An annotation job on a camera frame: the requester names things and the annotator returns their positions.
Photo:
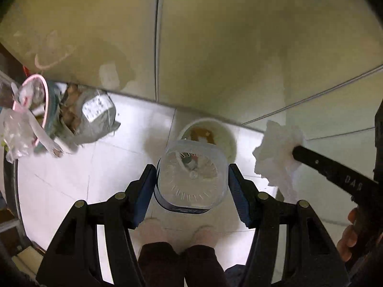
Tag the clear plastic container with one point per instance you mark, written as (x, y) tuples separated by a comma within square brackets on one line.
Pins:
[(191, 185)]

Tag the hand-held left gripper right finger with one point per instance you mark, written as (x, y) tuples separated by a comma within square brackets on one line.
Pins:
[(239, 191)]

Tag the person's leg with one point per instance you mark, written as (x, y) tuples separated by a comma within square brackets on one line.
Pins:
[(203, 266), (158, 266)]

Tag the person's right hand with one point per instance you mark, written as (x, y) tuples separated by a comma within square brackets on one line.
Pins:
[(347, 239)]

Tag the white tissue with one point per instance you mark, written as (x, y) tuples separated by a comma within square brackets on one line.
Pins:
[(275, 155)]

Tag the pink trash basket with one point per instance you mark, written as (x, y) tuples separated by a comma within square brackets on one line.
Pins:
[(51, 107)]

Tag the white bowl with food residue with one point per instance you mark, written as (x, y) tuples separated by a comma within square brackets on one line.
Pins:
[(224, 140)]

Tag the person's right leg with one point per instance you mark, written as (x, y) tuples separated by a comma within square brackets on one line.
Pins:
[(203, 266)]

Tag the clear plastic bag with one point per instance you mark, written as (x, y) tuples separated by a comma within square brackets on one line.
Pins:
[(18, 131)]

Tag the person's left leg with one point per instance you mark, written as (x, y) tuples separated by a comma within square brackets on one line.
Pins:
[(158, 266)]

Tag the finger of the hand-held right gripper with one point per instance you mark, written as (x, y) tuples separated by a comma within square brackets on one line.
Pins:
[(329, 170)]

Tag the grey paper sack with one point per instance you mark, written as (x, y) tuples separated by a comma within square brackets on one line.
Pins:
[(98, 116)]

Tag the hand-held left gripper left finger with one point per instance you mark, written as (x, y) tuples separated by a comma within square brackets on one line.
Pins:
[(146, 191)]

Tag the pink slipper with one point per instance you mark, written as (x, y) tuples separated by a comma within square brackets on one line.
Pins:
[(152, 230), (205, 236)]

